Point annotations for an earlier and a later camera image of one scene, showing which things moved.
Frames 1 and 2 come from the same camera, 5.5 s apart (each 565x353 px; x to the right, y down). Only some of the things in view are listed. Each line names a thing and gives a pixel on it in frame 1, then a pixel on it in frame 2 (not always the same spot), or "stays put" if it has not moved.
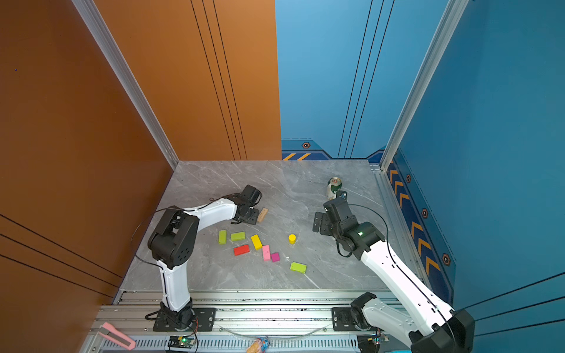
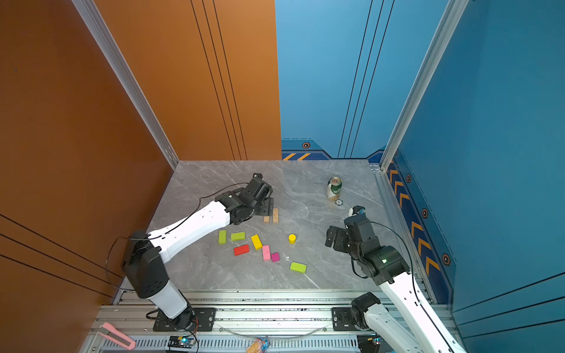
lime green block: [222, 237] stays put
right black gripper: [325, 219] -> [340, 234]
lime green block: [237, 236] stays put
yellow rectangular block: [257, 242] stays put
